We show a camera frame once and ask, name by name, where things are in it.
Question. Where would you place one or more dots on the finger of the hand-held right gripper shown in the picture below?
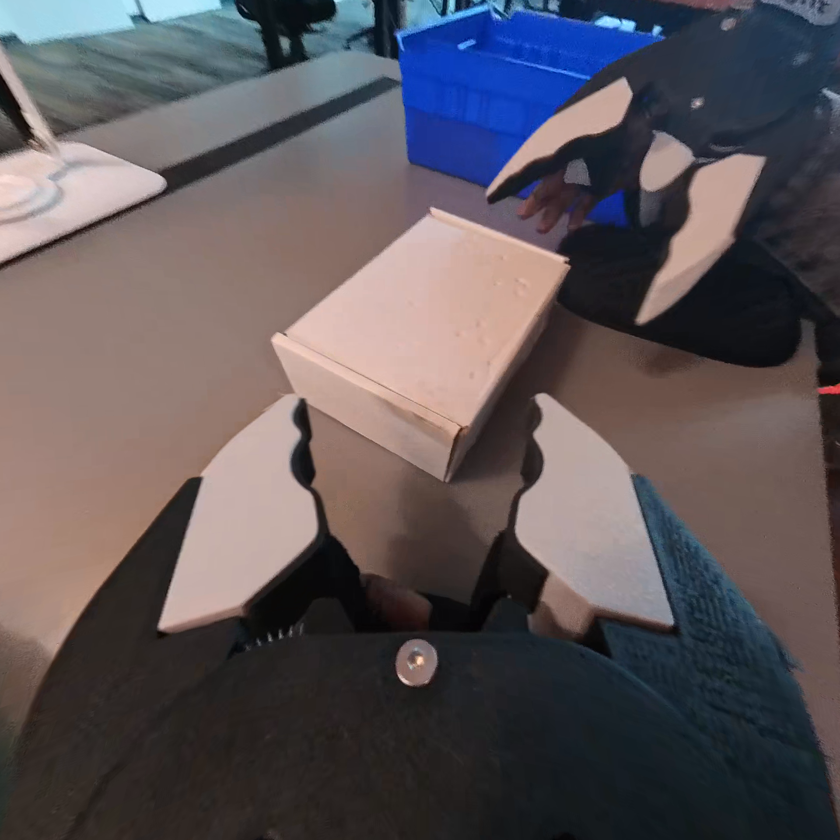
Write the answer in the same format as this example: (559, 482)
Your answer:
(564, 138)
(702, 229)

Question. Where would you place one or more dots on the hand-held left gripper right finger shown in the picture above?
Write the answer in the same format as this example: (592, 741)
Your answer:
(590, 531)

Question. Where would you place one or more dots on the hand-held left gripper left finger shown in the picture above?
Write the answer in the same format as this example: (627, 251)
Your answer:
(243, 531)

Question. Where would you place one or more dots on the blue plastic bin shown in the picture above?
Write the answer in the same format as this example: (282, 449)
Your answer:
(472, 118)

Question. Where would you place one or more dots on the white cardboard mailer box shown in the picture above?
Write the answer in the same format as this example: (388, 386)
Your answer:
(420, 315)

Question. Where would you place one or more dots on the person's right forearm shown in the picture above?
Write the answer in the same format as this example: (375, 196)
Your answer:
(800, 243)

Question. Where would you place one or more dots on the grey desk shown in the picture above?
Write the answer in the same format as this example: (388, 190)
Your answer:
(164, 341)

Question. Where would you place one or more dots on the person's right hand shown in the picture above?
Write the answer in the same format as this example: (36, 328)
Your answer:
(558, 200)

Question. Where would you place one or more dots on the person's left hand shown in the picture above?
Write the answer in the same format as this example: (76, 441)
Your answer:
(400, 604)

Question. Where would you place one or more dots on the orange traffic cone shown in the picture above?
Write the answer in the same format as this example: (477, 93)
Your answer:
(828, 390)

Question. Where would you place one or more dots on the white-based document stand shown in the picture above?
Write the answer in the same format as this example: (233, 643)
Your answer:
(65, 197)

